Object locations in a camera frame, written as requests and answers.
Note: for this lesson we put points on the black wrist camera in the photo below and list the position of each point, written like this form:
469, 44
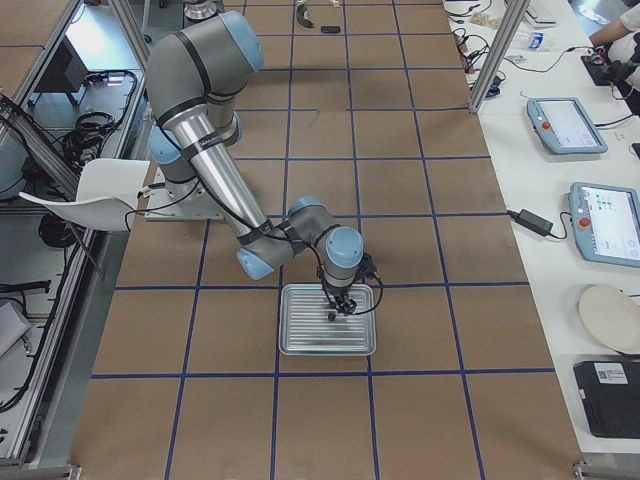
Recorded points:
366, 268

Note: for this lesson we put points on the olive curved brake shoe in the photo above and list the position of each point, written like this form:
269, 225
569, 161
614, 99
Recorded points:
302, 15

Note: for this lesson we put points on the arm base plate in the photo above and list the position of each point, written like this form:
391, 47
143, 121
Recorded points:
180, 202

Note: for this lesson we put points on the black flat box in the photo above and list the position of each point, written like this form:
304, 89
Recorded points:
609, 391

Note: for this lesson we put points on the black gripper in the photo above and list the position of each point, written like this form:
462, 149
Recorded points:
336, 294

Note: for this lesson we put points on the near blue teach pendant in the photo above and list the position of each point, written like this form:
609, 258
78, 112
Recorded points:
605, 222

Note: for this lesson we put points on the aluminium frame post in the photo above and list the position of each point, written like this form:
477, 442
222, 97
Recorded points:
505, 33

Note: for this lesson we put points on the white plastic chair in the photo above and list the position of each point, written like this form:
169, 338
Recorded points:
107, 190

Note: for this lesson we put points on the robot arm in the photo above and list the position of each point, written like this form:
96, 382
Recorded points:
192, 77

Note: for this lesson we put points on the black power adapter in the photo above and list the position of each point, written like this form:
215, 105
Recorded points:
531, 221

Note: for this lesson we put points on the white round plate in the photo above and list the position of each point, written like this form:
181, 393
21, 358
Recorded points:
611, 317

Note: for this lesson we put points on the far blue teach pendant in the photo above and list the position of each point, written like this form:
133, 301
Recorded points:
564, 127

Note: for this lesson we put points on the blue teach pendant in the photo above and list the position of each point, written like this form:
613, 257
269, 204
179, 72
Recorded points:
564, 127
605, 222

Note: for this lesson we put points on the dark grey brake pad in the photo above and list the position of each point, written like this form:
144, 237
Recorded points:
330, 29

